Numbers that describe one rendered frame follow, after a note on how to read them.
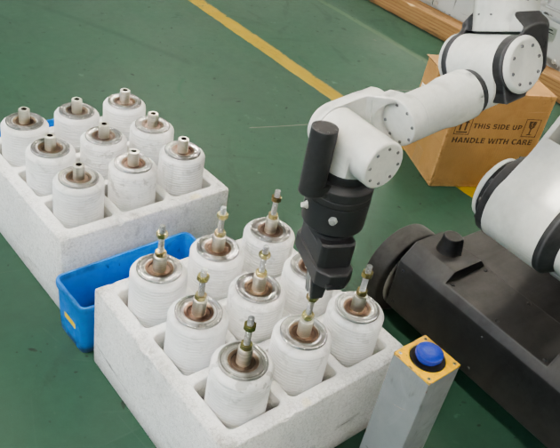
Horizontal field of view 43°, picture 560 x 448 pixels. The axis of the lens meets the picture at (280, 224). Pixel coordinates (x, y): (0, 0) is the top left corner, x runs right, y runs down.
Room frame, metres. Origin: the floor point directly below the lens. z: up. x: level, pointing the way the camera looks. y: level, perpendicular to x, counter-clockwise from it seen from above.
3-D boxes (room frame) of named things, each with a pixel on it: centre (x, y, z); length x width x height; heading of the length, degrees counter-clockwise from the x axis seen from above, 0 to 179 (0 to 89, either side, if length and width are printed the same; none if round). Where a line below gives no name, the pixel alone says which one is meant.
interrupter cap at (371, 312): (0.90, -0.15, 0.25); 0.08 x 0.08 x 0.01
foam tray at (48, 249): (1.27, 0.40, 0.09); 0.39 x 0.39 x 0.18; 47
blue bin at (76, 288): (1.04, 0.25, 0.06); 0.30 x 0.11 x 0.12; 137
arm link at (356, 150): (0.80, -0.07, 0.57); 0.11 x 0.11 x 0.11; 42
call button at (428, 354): (0.74, -0.25, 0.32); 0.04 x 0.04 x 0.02
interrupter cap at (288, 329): (0.81, -0.07, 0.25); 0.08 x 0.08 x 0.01
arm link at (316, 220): (0.81, -0.07, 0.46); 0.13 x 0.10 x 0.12; 23
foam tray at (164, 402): (0.89, 0.01, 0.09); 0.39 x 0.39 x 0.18; 45
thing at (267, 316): (0.89, 0.01, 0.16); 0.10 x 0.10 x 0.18
